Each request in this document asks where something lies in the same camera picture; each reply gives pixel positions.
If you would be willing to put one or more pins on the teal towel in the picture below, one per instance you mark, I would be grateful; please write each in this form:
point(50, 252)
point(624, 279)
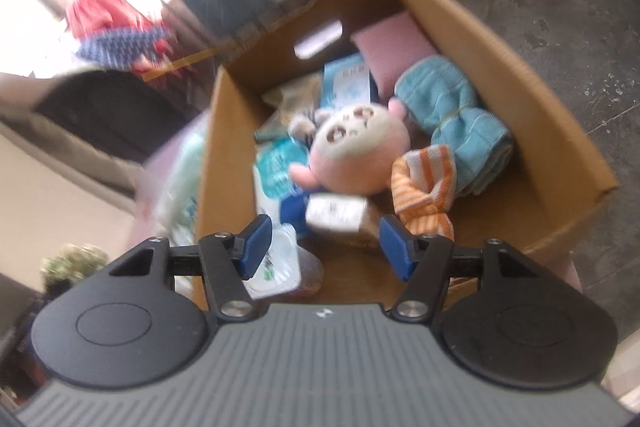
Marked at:
point(450, 107)

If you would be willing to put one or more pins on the white and blue carton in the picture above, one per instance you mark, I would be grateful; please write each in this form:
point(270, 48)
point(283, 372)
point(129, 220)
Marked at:
point(345, 82)

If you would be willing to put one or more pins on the teal printed plastic packet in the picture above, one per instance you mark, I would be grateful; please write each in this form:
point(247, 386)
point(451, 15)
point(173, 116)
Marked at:
point(277, 169)

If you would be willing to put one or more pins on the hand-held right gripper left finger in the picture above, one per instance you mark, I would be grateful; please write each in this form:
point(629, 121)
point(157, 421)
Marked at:
point(256, 247)

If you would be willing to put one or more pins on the orange striped cloth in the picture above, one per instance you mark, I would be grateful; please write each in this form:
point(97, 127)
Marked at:
point(422, 187)

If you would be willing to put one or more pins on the pink plush toy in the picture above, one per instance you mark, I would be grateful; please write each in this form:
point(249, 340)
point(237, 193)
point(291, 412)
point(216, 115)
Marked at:
point(360, 157)

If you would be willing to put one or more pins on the pink cloth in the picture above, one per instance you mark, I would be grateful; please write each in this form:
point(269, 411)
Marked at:
point(395, 47)

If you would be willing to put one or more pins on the brown cardboard box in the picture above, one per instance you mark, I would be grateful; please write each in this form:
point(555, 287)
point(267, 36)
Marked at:
point(500, 57)

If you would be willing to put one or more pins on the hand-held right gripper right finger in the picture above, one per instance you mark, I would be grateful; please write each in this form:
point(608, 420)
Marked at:
point(395, 249)

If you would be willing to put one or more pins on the green scrunchie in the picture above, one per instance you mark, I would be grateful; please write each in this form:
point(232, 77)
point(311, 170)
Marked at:
point(75, 262)

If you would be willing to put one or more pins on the gold tissue pack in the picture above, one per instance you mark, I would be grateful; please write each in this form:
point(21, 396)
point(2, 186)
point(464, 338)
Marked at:
point(332, 212)

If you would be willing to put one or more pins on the yellow stick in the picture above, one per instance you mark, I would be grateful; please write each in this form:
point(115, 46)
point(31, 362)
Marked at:
point(170, 67)

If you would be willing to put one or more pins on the clear plastic yogurt cup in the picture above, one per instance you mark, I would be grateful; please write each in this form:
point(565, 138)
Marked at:
point(280, 264)

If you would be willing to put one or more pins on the red garment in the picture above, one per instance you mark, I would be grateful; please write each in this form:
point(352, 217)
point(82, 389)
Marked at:
point(95, 12)

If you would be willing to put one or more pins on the white plastic bag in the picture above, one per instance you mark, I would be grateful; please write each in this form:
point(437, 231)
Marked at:
point(177, 187)

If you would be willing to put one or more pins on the blue dotted cloth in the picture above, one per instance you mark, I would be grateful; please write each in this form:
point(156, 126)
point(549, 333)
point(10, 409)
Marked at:
point(120, 44)

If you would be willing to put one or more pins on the black suitcase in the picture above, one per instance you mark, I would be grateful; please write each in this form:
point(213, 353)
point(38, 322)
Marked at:
point(110, 117)

